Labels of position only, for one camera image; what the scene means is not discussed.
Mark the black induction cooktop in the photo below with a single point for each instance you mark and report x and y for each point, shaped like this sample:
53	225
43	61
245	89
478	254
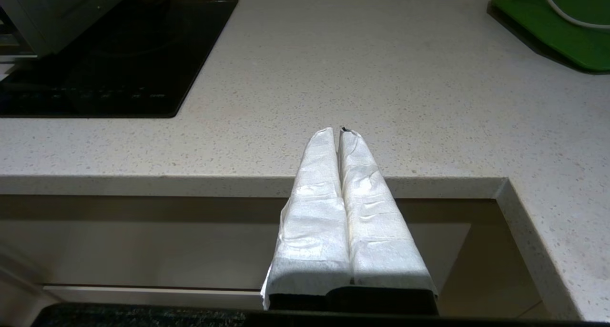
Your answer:
143	55

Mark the green plastic tray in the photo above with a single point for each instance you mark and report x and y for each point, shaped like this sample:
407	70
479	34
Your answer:
548	31

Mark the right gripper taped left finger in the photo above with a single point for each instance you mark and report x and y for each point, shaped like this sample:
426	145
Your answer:
314	222

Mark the silver Panasonic microwave oven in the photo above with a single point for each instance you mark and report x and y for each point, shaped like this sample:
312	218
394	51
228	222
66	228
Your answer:
57	17

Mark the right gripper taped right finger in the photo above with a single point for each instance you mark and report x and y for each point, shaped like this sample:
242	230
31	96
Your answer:
376	231

